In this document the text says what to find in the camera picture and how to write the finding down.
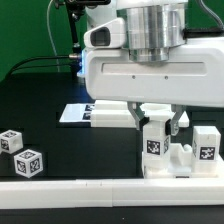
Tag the flat white tagged plate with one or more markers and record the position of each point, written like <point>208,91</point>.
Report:
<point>76,113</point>

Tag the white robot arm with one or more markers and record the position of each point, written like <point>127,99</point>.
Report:
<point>144,54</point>

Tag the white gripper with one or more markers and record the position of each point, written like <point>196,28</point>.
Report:
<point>193,75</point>

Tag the white chair backrest part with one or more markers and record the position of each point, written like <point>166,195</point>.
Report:
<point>115,114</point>

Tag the white L-shaped fence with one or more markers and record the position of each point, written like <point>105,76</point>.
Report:
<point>111,193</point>

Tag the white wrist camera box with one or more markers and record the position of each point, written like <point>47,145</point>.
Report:
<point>109,35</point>

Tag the white chair seat part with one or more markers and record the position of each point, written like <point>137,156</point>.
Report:
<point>180,162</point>

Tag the white tagged cube left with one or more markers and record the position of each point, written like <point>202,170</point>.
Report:
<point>11,141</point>

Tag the white tagged cube front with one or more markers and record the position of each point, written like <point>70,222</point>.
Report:
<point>28,163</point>

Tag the white tagged cube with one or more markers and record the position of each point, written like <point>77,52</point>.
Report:
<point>28,163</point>
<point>11,141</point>

